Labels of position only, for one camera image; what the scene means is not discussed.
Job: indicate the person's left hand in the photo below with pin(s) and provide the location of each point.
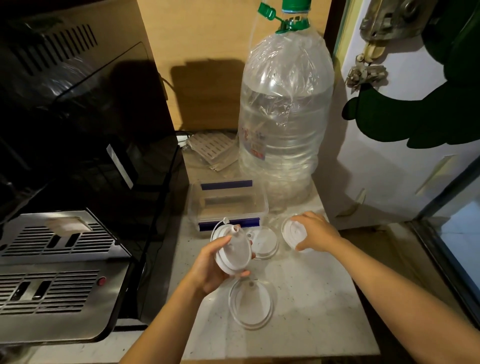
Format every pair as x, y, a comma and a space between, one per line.
202, 268

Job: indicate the person's left thumb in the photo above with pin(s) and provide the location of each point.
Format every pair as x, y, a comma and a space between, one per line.
219, 243

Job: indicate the small clear plastic lid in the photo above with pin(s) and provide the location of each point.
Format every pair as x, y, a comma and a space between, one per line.
265, 242

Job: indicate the white door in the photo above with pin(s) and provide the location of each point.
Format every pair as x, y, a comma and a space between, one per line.
378, 176

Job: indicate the metal drip tray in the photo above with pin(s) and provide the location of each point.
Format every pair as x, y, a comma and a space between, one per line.
56, 285

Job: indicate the person's right hand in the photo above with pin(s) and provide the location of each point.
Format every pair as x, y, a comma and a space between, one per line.
320, 234

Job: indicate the small metal door latch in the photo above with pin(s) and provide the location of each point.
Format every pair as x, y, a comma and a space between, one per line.
365, 73

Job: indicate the large clear plastic lid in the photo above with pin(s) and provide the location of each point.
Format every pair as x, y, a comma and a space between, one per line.
251, 305

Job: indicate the green bottle cap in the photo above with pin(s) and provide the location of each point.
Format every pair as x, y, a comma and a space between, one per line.
296, 4

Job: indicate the clear container with blue clips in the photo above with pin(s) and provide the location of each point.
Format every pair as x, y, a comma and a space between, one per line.
227, 204

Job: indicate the white slotted tray in bag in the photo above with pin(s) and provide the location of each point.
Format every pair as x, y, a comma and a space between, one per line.
213, 148

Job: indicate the white spouted cup lid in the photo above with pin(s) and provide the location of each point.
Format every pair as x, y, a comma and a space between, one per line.
234, 249

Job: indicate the green wall decal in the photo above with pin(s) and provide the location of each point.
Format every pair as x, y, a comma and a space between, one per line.
431, 108

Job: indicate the person's right thumb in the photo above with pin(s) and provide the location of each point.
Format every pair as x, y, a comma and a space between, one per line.
305, 245

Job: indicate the red round button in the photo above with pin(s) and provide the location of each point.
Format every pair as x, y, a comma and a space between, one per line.
101, 281

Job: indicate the large metal door latch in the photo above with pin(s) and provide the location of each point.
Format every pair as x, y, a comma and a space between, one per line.
393, 17

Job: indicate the large clear water bottle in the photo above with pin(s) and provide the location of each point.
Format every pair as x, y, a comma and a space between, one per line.
285, 112

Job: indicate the dark framed glass door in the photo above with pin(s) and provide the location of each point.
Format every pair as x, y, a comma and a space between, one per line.
453, 240

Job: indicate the person's right forearm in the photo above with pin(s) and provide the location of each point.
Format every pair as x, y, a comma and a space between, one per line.
397, 296

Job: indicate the person's left forearm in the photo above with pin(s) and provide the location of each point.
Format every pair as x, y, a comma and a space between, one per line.
165, 324

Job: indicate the black coffee machine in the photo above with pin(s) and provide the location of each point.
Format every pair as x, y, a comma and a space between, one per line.
82, 123

